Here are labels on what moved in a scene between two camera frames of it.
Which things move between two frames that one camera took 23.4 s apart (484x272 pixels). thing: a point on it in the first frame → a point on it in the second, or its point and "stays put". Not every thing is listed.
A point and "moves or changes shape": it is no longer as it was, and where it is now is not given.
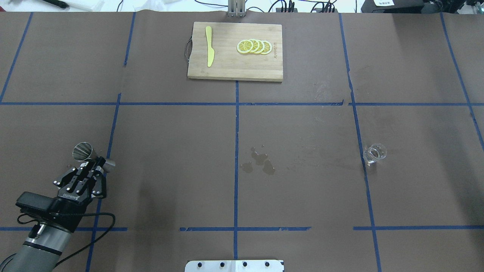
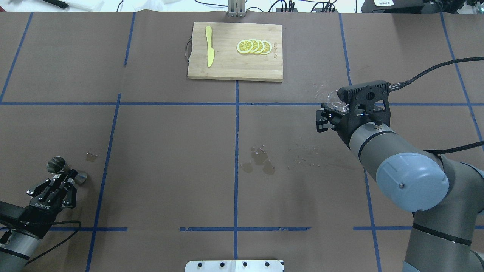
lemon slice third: [261, 47] stays put
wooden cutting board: [228, 63] stays put
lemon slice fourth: [267, 48] stays put
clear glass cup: [374, 152] moves or changes shape
